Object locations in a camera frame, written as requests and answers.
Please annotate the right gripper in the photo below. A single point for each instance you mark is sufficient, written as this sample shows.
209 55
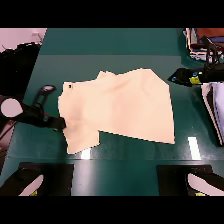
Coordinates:
183 76

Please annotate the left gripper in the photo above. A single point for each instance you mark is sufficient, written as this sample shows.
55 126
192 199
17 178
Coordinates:
55 122

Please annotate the cream T-shirt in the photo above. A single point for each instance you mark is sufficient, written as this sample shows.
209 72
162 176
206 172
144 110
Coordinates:
126 103

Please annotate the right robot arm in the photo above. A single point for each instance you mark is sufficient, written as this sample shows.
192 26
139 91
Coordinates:
213 75

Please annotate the heap of clothes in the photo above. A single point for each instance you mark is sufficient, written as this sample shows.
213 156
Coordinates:
200 46

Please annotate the black garment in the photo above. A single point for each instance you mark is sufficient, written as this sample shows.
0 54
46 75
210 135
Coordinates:
16 70

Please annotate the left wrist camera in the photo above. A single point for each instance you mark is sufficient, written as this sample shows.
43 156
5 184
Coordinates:
43 95

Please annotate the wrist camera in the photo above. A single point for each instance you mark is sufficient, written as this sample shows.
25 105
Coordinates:
210 53
43 95

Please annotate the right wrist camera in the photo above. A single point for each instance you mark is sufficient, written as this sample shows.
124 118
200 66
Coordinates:
210 53

